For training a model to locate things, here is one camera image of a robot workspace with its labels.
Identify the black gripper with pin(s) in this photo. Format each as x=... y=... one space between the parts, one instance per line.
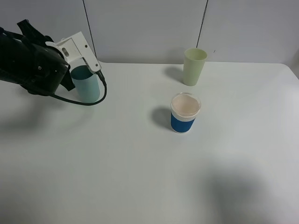
x=26 y=60

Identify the blue sleeved white cup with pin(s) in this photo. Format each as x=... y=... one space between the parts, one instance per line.
x=184 y=110

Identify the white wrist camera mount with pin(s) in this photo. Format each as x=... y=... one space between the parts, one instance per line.
x=76 y=47

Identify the light green plastic cup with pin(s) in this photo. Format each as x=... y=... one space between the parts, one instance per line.
x=193 y=64

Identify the teal plastic cup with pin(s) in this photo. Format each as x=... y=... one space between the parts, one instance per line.
x=86 y=84

